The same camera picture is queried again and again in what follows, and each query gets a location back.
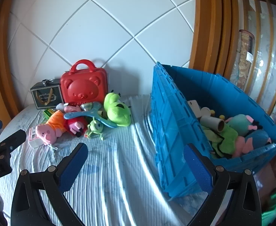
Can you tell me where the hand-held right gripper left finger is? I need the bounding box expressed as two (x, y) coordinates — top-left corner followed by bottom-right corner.
(10, 142), (89, 226)

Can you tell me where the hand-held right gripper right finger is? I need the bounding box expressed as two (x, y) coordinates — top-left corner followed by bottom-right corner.
(183, 143), (263, 226)

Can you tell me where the blue plastic crate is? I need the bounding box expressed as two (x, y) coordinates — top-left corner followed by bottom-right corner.
(150, 62), (276, 202)

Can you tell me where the pink pig plush red dress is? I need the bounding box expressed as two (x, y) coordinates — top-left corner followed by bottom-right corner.
(64, 104), (89, 138)

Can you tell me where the pink and white toy box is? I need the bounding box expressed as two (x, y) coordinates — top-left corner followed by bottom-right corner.
(28, 127), (41, 149)

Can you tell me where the pink pig plush orange dress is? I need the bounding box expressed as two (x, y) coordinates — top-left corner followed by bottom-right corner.
(35, 110), (68, 146)

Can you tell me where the green one-eyed monster plush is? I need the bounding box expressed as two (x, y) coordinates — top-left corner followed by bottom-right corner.
(85, 118), (105, 140)

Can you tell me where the cardboard tube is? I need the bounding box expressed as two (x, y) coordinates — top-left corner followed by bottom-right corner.
(200, 115), (225, 132)

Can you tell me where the white quilted bedspread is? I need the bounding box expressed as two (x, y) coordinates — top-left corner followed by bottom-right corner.
(0, 94), (209, 226)

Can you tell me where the pink plush toy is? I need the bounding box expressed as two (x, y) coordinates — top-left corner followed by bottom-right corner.
(232, 135), (252, 158)

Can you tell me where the blue boomerang toy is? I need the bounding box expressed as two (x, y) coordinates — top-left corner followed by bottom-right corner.
(64, 102), (118, 129)

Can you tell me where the white block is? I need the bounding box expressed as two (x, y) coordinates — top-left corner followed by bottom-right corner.
(187, 100), (201, 118)

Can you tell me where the blue plush toy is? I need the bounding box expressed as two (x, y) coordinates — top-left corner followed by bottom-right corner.
(243, 129), (272, 153)

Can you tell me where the green plush toy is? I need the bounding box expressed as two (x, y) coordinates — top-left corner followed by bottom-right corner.
(104, 90), (132, 127)

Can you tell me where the red bear suitcase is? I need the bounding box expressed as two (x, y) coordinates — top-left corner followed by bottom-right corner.
(60, 60), (109, 105)

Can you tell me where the brown patterned rolled carpet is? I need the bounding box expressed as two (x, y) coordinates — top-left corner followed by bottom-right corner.
(230, 29), (256, 92)

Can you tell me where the wood-slat frosted glass partition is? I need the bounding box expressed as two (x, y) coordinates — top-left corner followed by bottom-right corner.
(240, 0), (276, 113)

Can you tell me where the dark box with handle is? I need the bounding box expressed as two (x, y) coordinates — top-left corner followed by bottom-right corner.
(30, 79), (63, 110)

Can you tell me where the wooden frame post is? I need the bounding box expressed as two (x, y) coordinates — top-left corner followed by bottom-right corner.
(188, 0), (244, 78)
(0, 0), (21, 120)

